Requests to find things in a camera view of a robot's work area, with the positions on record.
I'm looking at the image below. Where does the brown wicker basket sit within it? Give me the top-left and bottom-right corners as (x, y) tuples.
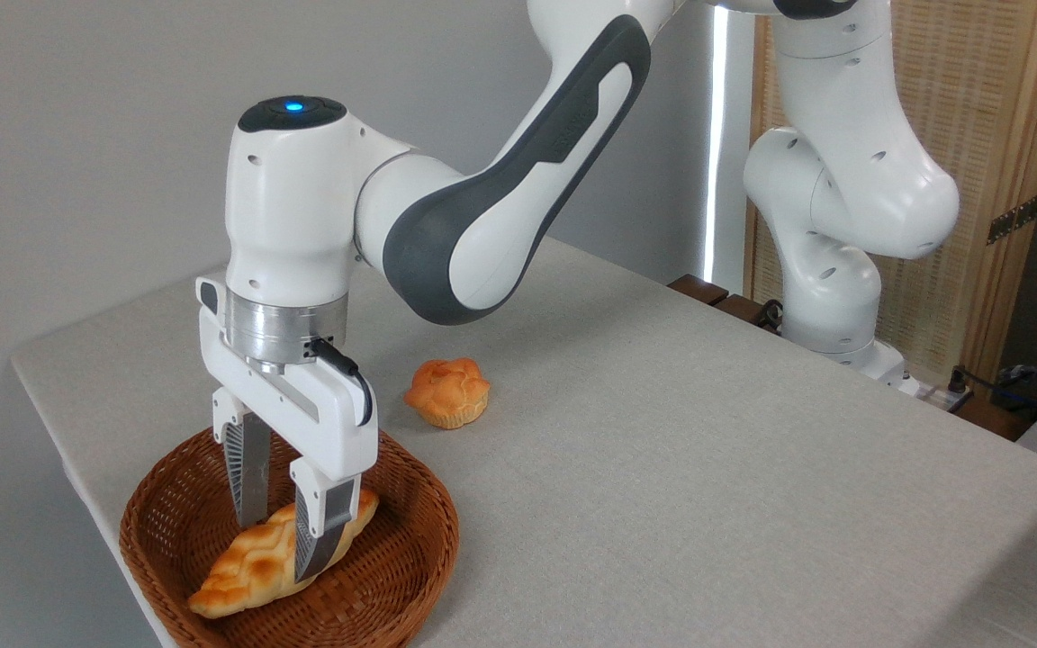
(119, 423), (461, 648)

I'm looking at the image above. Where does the dark brown wooden block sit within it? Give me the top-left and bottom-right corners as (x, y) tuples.
(668, 274), (729, 307)
(955, 396), (1034, 443)
(715, 294), (768, 327)

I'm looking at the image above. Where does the white power strip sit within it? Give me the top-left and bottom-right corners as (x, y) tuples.
(895, 373), (975, 415)

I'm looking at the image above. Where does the dark metal screen hinge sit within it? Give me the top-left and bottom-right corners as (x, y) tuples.
(987, 193), (1037, 246)

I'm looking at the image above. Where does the grey fabric tablecloth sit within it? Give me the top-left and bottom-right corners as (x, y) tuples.
(10, 236), (1037, 648)

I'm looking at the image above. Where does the braided golden bread loaf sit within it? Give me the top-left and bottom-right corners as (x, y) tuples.
(187, 489), (380, 620)

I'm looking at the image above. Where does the silver metal wrist flange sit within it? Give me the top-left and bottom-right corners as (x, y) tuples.
(224, 288), (349, 375)

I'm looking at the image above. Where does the orange muffin shaped bread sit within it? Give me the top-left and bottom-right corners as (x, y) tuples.
(403, 357), (491, 430)

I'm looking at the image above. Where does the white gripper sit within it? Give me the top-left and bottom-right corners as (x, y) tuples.
(195, 273), (380, 584)

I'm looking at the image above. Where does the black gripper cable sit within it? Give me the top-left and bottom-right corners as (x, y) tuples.
(306, 337), (374, 428)

